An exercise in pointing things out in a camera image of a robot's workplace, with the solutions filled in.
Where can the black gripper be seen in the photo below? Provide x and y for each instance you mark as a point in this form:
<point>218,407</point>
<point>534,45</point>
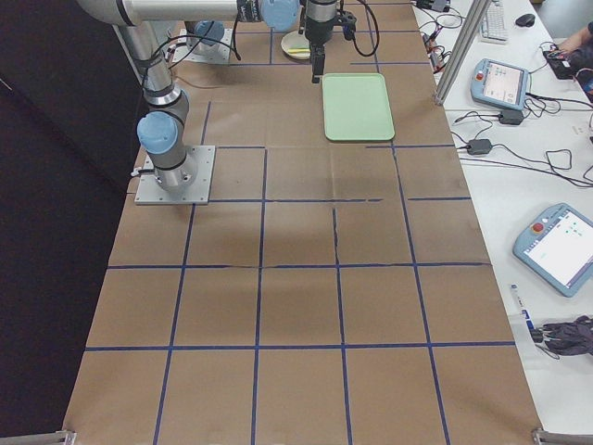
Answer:
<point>317,33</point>

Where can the cream round plate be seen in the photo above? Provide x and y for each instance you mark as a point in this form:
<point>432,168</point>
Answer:
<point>296,45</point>

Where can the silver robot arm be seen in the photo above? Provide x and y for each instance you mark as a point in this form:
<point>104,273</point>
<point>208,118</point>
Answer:
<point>204,35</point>
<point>161,131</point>

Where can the green plastic tray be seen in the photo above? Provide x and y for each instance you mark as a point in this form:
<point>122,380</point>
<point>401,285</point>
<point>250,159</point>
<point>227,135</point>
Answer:
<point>356,108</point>

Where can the white keyboard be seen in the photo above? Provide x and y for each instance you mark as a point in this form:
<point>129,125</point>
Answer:
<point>493,28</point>

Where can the far blue teach pendant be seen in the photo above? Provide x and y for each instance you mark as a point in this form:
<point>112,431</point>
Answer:
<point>499,84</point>

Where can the blue teach pendant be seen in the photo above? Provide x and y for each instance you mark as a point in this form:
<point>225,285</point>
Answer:
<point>499,84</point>
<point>557,246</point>

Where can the black power adapter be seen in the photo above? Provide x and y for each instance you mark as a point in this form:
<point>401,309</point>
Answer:
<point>478,147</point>
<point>510,117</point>

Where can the black computer mouse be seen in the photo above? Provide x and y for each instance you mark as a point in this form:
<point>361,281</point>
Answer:
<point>525,20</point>

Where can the brown paper table cover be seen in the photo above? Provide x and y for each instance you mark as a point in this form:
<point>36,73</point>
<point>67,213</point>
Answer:
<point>328,293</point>

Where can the near blue teach pendant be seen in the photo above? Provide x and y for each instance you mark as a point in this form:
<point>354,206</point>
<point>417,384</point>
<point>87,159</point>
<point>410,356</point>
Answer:
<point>557,246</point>

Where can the white marker pen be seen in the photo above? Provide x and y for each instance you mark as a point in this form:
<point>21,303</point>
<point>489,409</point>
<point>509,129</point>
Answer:
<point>514,289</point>

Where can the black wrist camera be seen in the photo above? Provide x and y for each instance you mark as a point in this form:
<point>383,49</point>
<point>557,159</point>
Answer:
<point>347,21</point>

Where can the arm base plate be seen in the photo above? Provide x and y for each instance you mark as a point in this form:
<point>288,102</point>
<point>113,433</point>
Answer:
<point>218,53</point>
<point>188,184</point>

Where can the aluminium frame post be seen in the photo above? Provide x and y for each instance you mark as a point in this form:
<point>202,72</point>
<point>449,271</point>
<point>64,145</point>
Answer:
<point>460,49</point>

